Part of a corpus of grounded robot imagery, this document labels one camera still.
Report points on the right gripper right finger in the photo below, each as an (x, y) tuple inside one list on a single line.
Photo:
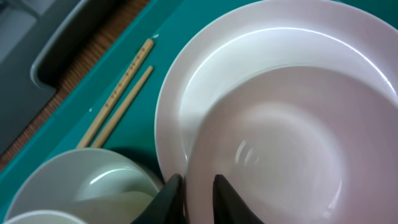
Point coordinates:
[(228, 206)]

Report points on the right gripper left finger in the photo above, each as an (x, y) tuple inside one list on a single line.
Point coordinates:
[(167, 206)]

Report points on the grey bowl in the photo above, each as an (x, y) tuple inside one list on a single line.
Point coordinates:
[(95, 185)]

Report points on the short wooden chopstick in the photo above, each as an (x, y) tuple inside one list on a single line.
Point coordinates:
[(118, 114)]

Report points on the long wooden chopstick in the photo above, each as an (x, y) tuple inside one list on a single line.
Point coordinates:
[(116, 93)]

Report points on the large white plate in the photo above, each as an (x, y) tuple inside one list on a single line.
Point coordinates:
[(295, 103)]

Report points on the white cup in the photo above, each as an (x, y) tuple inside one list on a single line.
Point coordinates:
[(45, 217)]

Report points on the teal plastic tray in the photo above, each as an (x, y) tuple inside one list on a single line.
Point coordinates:
[(176, 22)]

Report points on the grey plastic dish rack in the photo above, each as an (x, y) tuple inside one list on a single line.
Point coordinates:
[(37, 39)]

